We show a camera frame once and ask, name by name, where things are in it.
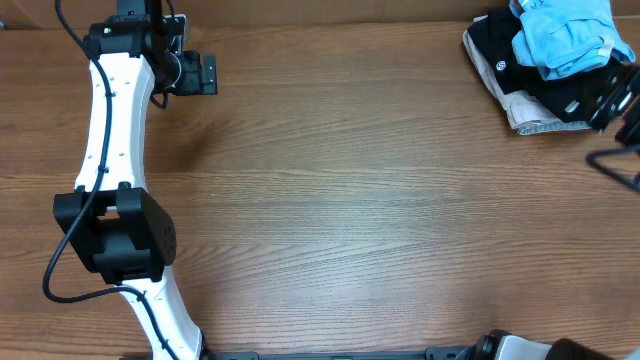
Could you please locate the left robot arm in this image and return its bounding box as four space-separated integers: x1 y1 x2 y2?
53 0 218 360

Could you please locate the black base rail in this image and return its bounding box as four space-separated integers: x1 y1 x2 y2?
208 346 474 360

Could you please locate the grey striped folded garment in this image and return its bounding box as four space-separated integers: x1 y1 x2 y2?
515 120 591 136

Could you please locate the beige folded garment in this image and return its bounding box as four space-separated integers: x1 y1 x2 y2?
462 14 601 132

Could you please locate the black folded garment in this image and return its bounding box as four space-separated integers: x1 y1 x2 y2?
467 7 635 125

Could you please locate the light blue t-shirt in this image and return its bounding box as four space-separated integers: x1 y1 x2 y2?
509 0 636 81

